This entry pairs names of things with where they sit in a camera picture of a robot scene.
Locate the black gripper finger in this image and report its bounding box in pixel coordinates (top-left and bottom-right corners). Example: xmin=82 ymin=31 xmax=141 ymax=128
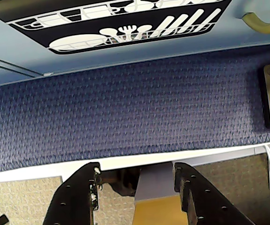
xmin=174 ymin=161 xmax=255 ymax=225
xmin=43 ymin=162 xmax=102 ymax=225

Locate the blue cabinet panel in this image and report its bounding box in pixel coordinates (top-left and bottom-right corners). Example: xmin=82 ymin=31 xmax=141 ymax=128
xmin=0 ymin=0 xmax=270 ymax=90

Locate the yellow wooden block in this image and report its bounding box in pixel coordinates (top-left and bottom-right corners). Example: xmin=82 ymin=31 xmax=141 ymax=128
xmin=132 ymin=195 xmax=190 ymax=225

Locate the blue textured woven mat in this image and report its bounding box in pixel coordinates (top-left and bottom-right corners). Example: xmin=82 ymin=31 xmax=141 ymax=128
xmin=0 ymin=50 xmax=270 ymax=176

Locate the black dish rack picture panel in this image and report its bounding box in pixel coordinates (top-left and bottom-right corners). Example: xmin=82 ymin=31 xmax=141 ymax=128
xmin=0 ymin=0 xmax=233 ymax=55

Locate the grey post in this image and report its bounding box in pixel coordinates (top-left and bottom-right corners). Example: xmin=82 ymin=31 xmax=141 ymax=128
xmin=134 ymin=161 xmax=179 ymax=203

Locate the white edge rail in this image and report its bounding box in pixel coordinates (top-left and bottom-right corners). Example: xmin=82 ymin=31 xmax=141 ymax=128
xmin=0 ymin=137 xmax=270 ymax=184

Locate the yellow curved handle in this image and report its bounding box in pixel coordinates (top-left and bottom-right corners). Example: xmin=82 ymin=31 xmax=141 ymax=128
xmin=241 ymin=0 xmax=270 ymax=34

